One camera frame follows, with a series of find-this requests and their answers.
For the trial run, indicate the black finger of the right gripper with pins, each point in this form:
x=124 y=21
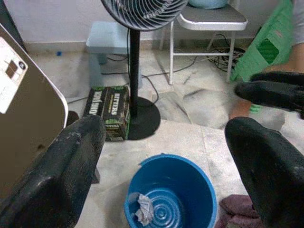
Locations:
x=280 y=77
x=273 y=95

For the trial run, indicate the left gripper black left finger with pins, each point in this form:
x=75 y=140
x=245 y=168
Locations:
x=52 y=180

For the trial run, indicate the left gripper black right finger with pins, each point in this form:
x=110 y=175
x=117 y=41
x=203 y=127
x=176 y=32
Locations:
x=273 y=180

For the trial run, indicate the white paper ball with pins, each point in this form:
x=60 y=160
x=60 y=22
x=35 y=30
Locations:
x=143 y=209

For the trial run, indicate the maroon cloth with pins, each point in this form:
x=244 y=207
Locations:
x=237 y=211

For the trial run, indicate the green plastic stool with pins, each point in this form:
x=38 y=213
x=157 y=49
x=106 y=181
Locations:
x=273 y=28

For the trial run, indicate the brown board with white label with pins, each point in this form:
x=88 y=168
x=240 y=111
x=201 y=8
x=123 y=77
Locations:
x=35 y=114

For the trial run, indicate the blue plastic bucket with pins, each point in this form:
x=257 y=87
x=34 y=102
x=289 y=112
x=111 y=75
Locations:
x=190 y=171

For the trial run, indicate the white folding chair grey seat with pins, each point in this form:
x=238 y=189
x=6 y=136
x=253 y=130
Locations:
x=209 y=17

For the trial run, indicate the black green printed carton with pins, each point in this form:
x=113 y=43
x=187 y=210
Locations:
x=111 y=109

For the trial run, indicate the light blue basin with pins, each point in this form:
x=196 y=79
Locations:
x=209 y=3

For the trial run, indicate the small blue scrap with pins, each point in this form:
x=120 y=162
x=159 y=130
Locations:
x=59 y=53

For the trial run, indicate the black standing fan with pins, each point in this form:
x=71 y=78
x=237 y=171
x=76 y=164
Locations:
x=134 y=71

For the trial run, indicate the light blue plastic stool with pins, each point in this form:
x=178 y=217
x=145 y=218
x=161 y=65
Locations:
x=107 y=38

